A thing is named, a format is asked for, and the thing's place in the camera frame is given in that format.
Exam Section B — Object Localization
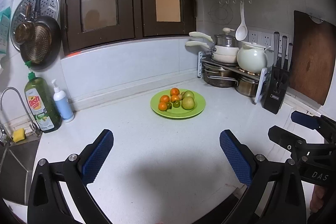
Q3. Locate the green apple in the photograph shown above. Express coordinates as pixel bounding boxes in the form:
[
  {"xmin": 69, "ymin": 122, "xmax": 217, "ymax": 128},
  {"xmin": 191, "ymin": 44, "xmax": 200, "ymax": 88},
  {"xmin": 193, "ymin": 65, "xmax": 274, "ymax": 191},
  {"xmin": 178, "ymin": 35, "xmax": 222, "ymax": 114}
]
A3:
[{"xmin": 183, "ymin": 90, "xmax": 195, "ymax": 99}]

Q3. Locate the small orange mandarin top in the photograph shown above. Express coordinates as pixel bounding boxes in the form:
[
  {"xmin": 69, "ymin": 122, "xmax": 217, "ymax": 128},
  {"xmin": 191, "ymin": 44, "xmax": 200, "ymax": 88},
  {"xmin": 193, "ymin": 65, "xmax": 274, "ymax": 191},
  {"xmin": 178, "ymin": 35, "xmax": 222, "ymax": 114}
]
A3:
[{"xmin": 158, "ymin": 102, "xmax": 168, "ymax": 111}]

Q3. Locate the chrome kitchen faucet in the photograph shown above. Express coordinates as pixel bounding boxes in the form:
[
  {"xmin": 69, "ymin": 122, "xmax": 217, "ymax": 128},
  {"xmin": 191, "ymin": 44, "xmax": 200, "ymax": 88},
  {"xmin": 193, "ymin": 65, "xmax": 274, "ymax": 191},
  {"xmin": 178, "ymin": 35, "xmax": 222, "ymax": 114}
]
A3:
[{"xmin": 1, "ymin": 86, "xmax": 42, "ymax": 137}]

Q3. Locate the person right hand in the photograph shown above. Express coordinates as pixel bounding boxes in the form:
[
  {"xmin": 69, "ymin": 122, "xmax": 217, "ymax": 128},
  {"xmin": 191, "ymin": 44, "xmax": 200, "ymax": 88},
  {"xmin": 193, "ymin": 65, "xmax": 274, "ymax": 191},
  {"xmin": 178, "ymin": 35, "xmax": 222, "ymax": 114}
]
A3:
[{"xmin": 310, "ymin": 185, "xmax": 325, "ymax": 213}]

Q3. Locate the black knife block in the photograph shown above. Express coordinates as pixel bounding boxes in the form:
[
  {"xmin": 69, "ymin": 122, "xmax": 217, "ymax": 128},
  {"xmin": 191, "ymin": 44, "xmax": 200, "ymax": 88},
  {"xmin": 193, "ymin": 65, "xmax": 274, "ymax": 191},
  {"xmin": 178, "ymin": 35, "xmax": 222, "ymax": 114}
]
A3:
[{"xmin": 262, "ymin": 66, "xmax": 289, "ymax": 114}]

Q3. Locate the yellow sponge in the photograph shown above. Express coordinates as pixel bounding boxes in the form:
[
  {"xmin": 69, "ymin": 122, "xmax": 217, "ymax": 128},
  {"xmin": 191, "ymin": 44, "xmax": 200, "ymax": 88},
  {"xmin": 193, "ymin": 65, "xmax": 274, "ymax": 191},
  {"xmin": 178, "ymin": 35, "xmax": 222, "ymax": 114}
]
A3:
[{"xmin": 13, "ymin": 128, "xmax": 26, "ymax": 143}]

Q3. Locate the steel pot under rack right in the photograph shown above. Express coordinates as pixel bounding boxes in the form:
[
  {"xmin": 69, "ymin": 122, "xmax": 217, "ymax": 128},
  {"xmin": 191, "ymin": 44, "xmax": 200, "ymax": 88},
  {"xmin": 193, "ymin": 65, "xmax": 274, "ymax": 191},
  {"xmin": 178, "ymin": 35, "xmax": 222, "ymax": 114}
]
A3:
[{"xmin": 235, "ymin": 76, "xmax": 259, "ymax": 98}]

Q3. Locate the steel pot under rack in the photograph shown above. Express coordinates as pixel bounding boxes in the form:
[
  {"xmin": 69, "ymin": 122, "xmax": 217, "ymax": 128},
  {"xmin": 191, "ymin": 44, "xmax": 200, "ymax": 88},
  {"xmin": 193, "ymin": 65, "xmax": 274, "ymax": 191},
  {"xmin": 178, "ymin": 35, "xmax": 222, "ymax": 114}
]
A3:
[
  {"xmin": 235, "ymin": 76, "xmax": 259, "ymax": 98},
  {"xmin": 203, "ymin": 63, "xmax": 238, "ymax": 88}
]

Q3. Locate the white grey pot rack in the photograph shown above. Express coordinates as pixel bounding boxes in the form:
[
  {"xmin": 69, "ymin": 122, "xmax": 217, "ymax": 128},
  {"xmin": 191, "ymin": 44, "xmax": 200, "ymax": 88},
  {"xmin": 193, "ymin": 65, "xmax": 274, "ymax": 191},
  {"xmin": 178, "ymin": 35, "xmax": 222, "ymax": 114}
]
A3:
[{"xmin": 197, "ymin": 51, "xmax": 270, "ymax": 104}]

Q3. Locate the brown wooden cutting board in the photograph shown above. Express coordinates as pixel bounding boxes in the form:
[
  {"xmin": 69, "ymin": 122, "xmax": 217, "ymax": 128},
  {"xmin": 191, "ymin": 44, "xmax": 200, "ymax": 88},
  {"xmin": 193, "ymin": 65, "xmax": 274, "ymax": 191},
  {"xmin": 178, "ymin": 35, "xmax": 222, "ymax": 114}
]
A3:
[{"xmin": 289, "ymin": 10, "xmax": 335, "ymax": 105}]

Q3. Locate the steel knife right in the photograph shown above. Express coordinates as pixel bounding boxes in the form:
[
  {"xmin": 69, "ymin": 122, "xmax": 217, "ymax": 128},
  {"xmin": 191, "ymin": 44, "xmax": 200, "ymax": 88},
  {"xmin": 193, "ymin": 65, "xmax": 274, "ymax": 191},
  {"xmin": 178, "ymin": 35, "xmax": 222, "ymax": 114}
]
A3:
[{"xmin": 286, "ymin": 43, "xmax": 293, "ymax": 71}]

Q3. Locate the green dish soap bottle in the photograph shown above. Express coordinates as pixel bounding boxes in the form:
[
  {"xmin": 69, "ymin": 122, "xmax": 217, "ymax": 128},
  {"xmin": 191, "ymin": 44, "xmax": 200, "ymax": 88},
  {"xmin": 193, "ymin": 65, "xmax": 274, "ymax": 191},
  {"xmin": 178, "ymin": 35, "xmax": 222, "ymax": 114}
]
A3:
[{"xmin": 25, "ymin": 61, "xmax": 62, "ymax": 133}]

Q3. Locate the white blue pump bottle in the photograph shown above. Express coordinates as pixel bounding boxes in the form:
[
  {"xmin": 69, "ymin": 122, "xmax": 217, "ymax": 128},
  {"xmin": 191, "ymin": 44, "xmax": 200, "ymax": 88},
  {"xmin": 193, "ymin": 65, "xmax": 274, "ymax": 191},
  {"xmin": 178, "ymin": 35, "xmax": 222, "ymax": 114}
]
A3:
[{"xmin": 52, "ymin": 79, "xmax": 75, "ymax": 123}]

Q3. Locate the steel knife middle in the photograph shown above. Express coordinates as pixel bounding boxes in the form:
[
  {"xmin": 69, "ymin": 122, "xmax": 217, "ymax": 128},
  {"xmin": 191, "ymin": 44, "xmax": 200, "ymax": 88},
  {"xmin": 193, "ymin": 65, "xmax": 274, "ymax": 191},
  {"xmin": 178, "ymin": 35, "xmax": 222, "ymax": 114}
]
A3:
[{"xmin": 281, "ymin": 35, "xmax": 288, "ymax": 69}]

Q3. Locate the white ceramic teapot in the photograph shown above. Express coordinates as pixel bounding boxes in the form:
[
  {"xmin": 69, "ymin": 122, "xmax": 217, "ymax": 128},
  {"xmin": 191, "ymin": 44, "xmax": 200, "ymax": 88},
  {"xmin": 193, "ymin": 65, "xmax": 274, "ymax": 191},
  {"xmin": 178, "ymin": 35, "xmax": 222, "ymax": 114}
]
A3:
[{"xmin": 237, "ymin": 42, "xmax": 270, "ymax": 74}]

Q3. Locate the green plate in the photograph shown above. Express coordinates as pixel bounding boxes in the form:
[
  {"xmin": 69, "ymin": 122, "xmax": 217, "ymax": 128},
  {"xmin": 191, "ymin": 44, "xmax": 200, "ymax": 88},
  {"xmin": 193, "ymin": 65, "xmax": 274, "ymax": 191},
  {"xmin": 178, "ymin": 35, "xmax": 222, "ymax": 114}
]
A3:
[{"xmin": 150, "ymin": 88, "xmax": 206, "ymax": 119}]

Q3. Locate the steel pot under rack left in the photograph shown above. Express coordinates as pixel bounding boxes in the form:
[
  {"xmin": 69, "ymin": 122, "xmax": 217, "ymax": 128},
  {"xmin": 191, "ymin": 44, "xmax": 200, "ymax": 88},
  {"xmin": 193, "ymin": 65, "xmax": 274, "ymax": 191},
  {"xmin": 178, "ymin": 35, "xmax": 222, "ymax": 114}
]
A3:
[{"xmin": 203, "ymin": 63, "xmax": 238, "ymax": 88}]

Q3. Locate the cream saucepan lower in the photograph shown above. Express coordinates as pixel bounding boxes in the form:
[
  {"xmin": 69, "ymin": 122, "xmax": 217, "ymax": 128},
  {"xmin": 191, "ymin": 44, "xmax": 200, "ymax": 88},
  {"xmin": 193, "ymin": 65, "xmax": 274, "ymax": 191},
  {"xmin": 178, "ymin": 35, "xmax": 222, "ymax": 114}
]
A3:
[{"xmin": 185, "ymin": 40, "xmax": 239, "ymax": 64}]

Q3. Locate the cream saucepan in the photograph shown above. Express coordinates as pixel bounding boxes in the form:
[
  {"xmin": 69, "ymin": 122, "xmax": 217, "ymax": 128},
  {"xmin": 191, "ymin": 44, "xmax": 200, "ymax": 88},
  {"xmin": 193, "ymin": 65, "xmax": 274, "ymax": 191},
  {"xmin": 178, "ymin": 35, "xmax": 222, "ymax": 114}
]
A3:
[
  {"xmin": 185, "ymin": 40, "xmax": 239, "ymax": 64},
  {"xmin": 185, "ymin": 28, "xmax": 239, "ymax": 56}
]

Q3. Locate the cream saucepan upper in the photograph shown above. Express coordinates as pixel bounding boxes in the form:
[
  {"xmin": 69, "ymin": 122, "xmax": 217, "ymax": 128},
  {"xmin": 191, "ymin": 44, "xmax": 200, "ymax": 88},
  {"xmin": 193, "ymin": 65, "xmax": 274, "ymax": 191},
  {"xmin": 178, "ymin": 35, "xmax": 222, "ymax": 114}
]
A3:
[{"xmin": 185, "ymin": 28, "xmax": 239, "ymax": 56}]

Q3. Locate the white plastic ladle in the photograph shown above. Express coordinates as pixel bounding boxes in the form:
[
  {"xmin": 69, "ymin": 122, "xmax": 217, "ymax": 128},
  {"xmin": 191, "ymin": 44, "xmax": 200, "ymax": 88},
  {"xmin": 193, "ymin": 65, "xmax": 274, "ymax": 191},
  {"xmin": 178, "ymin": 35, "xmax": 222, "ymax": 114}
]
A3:
[{"xmin": 235, "ymin": 1, "xmax": 248, "ymax": 42}]

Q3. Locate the steel pot with lid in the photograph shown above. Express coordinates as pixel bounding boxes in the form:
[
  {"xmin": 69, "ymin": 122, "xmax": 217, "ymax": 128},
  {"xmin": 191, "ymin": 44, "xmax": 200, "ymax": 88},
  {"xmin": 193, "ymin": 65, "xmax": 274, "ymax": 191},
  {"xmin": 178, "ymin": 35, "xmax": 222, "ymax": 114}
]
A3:
[{"xmin": 214, "ymin": 27, "xmax": 238, "ymax": 48}]

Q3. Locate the black frying pan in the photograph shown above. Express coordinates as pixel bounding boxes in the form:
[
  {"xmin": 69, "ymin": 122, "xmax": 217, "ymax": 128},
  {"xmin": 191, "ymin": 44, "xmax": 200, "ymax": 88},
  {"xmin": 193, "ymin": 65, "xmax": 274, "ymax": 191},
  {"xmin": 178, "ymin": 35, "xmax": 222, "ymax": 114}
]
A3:
[{"xmin": 20, "ymin": 0, "xmax": 62, "ymax": 71}]

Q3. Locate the small copper saucepan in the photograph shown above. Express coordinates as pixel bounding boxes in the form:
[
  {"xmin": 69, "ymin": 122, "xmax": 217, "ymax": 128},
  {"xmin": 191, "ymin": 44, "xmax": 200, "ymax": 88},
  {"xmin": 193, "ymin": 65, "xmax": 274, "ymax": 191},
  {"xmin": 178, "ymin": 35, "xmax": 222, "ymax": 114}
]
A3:
[{"xmin": 14, "ymin": 3, "xmax": 35, "ymax": 46}]

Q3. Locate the teal paper towel pack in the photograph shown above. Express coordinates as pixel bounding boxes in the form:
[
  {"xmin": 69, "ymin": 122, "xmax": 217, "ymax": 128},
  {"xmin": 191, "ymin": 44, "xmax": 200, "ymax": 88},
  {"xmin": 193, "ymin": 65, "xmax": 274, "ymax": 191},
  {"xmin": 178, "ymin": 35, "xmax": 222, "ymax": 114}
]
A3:
[{"xmin": 0, "ymin": 6, "xmax": 11, "ymax": 55}]

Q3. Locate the white wall power socket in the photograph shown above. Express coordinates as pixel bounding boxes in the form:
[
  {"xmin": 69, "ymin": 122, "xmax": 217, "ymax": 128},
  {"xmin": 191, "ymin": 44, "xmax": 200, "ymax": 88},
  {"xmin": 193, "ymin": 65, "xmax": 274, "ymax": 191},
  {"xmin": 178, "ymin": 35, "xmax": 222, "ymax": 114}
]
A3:
[{"xmin": 246, "ymin": 29, "xmax": 292, "ymax": 56}]

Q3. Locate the wire trivet on wall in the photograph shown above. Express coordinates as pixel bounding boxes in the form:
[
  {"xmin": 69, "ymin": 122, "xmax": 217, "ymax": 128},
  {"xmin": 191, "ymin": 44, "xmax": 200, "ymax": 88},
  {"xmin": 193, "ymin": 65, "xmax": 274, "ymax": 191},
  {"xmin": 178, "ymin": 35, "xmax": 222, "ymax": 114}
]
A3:
[{"xmin": 208, "ymin": 2, "xmax": 234, "ymax": 26}]

